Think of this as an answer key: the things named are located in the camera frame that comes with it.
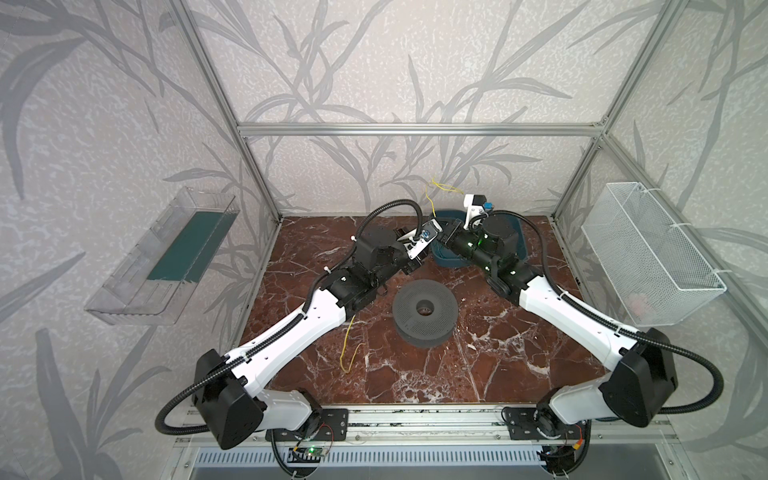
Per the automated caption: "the pink object in basket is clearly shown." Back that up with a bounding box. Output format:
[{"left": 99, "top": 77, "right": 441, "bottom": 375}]
[{"left": 625, "top": 293, "right": 652, "bottom": 318}]

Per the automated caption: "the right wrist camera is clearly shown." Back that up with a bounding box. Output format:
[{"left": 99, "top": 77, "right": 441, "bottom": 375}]
[{"left": 463, "top": 194, "right": 493, "bottom": 230}]

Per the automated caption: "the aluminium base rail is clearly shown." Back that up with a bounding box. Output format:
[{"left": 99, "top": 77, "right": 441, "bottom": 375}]
[{"left": 160, "top": 404, "right": 698, "bottom": 479}]

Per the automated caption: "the left teal plastic bin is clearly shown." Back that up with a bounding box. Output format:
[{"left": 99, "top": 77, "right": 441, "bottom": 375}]
[{"left": 430, "top": 209, "right": 472, "bottom": 269}]

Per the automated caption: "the white wire mesh basket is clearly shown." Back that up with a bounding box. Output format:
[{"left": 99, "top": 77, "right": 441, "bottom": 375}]
[{"left": 582, "top": 182, "right": 727, "bottom": 328}]

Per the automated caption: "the aluminium frame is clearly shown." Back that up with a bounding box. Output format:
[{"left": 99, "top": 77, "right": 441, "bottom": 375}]
[{"left": 164, "top": 0, "right": 768, "bottom": 361}]

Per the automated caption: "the teal plastic bin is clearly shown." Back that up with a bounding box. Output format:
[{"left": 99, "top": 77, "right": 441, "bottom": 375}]
[
  {"left": 479, "top": 215, "right": 526, "bottom": 272},
  {"left": 430, "top": 209, "right": 472, "bottom": 269}
]

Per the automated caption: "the right teal plastic bin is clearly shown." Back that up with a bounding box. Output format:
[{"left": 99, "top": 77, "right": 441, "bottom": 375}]
[{"left": 479, "top": 215, "right": 526, "bottom": 272}]

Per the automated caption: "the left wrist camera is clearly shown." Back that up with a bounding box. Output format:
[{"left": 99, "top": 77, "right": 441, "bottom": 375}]
[{"left": 399, "top": 219, "right": 443, "bottom": 260}]

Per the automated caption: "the green circuit board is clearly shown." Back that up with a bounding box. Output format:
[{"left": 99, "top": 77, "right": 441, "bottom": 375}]
[{"left": 289, "top": 446, "right": 330, "bottom": 464}]

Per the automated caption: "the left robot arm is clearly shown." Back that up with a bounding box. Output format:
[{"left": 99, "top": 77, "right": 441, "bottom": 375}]
[{"left": 154, "top": 199, "right": 442, "bottom": 450}]

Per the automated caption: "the yellow cable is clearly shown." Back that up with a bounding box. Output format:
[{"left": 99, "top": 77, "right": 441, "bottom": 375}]
[{"left": 338, "top": 177, "right": 466, "bottom": 374}]

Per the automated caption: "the clear plastic wall tray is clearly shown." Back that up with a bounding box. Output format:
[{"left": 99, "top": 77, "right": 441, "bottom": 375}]
[{"left": 85, "top": 187, "right": 240, "bottom": 326}]

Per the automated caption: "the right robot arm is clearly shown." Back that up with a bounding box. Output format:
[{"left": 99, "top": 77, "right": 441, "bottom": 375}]
[{"left": 438, "top": 211, "right": 725, "bottom": 438}]

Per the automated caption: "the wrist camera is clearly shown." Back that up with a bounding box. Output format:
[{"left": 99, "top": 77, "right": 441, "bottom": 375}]
[
  {"left": 399, "top": 219, "right": 443, "bottom": 260},
  {"left": 463, "top": 194, "right": 493, "bottom": 230}
]

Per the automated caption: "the dark grey foam spool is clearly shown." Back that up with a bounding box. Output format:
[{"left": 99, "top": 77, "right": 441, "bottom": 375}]
[{"left": 392, "top": 279, "right": 459, "bottom": 349}]

